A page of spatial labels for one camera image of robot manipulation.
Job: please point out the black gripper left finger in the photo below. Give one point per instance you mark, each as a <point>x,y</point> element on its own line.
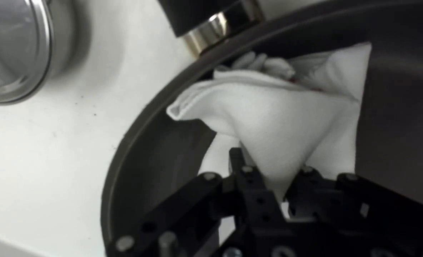
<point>249,201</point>

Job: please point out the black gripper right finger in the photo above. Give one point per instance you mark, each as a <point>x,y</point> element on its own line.
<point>344,209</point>

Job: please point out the small steel pot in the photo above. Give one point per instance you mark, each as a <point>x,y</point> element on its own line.
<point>11,48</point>

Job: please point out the white towel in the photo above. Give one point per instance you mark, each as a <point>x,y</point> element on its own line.
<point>277,119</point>

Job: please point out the dark frying pan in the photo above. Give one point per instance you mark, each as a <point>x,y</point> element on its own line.
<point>401,119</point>

